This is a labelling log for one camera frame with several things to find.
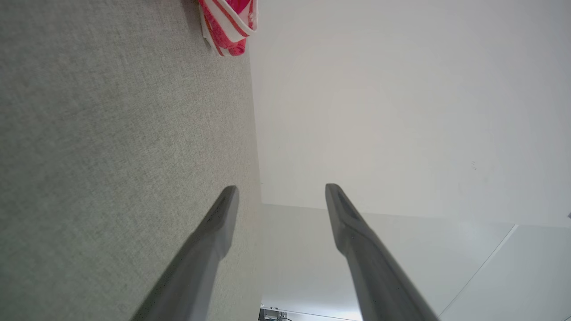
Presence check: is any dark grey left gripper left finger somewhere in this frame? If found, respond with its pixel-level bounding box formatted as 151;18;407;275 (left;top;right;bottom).
130;185;240;321

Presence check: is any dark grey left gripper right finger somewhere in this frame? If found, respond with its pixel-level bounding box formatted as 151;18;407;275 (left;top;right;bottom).
325;183;440;321

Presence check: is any red and white jersey shirt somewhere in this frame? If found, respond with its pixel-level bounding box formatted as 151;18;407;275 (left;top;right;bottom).
198;0;259;57

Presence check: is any dark background equipment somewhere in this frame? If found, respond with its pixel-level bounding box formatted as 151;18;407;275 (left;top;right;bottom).
259;305;291;321

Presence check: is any grey fabric sofa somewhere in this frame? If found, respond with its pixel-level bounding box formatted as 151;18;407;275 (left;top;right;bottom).
0;0;264;321

